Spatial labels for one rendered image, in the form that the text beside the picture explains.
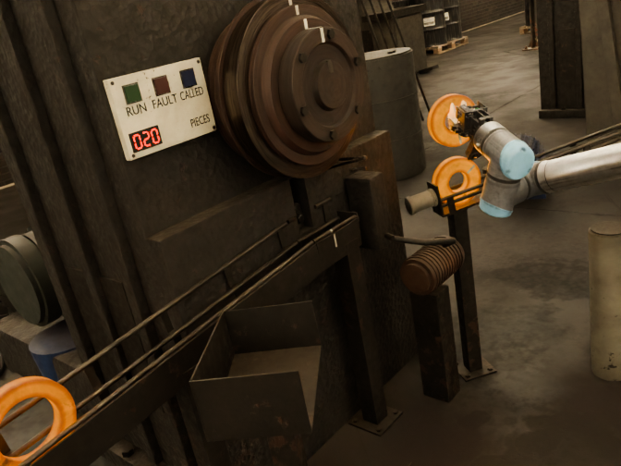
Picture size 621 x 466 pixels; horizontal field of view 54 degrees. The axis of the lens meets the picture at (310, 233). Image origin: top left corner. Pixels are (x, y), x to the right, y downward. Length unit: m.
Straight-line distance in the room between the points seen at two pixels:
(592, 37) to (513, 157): 2.61
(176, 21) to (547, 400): 1.58
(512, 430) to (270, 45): 1.33
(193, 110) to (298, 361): 0.65
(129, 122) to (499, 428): 1.40
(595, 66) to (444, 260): 2.47
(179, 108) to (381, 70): 2.91
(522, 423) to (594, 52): 2.65
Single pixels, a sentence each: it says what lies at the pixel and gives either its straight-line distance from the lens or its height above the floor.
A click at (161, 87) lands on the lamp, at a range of 1.48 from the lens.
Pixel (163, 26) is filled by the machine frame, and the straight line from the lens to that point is 1.53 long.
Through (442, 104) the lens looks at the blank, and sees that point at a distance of 1.88.
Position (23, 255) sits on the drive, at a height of 0.63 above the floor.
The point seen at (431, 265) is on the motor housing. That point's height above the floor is 0.51.
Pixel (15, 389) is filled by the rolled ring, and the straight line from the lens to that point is 1.26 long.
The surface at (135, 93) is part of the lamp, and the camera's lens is 1.44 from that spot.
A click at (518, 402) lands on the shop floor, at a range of 2.15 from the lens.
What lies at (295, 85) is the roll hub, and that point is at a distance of 1.46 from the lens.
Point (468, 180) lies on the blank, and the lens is 2.00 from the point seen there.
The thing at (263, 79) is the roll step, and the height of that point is 1.17.
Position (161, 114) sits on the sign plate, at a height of 1.14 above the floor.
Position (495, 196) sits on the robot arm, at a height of 0.76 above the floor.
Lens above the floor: 1.32
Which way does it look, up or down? 21 degrees down
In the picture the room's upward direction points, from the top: 11 degrees counter-clockwise
